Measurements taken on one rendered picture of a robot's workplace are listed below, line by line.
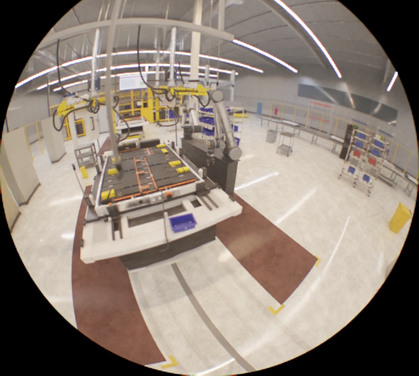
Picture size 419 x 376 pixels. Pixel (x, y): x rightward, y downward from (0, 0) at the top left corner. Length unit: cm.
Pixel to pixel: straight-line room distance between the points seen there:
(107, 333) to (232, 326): 142
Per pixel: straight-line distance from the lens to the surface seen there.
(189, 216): 141
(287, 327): 213
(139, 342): 203
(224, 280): 202
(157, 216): 161
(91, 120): 504
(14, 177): 541
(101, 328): 224
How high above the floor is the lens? 190
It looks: 27 degrees down
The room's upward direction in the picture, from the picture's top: 2 degrees clockwise
